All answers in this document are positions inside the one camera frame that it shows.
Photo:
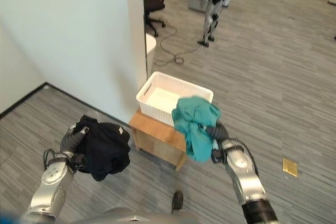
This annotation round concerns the white round bin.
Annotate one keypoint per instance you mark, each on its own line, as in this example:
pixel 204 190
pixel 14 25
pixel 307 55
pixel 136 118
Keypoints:
pixel 150 48

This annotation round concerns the white plastic laundry basket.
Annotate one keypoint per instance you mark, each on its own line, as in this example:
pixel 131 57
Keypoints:
pixel 160 98

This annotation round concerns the silver robot torso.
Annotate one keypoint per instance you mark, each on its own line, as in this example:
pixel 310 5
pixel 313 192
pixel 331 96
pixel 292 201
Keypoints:
pixel 136 216

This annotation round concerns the small wooden stool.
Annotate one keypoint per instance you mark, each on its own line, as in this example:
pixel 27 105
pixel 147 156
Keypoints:
pixel 157 134

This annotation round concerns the brass floor socket cover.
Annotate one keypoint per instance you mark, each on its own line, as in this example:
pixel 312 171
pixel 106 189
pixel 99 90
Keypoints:
pixel 290 167

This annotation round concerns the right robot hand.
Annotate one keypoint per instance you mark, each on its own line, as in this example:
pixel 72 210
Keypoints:
pixel 219 131

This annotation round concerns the black office chair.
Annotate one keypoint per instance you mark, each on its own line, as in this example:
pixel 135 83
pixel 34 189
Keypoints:
pixel 153 2

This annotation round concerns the teal garment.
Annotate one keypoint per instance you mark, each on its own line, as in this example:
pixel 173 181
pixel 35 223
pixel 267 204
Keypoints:
pixel 195 124

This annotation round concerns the black garment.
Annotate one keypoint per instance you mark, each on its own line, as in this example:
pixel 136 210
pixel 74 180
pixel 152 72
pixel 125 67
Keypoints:
pixel 105 148

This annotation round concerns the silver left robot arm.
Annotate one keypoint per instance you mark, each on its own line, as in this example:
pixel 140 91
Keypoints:
pixel 52 182

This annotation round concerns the dark robot foot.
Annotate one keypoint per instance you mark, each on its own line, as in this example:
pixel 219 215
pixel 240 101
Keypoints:
pixel 178 200

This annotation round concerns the silver humanoid robot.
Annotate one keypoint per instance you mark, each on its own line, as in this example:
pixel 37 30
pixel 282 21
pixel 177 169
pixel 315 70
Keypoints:
pixel 214 6

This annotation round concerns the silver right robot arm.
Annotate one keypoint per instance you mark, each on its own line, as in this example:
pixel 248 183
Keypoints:
pixel 244 176

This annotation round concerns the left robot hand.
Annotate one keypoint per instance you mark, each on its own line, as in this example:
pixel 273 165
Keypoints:
pixel 69 142

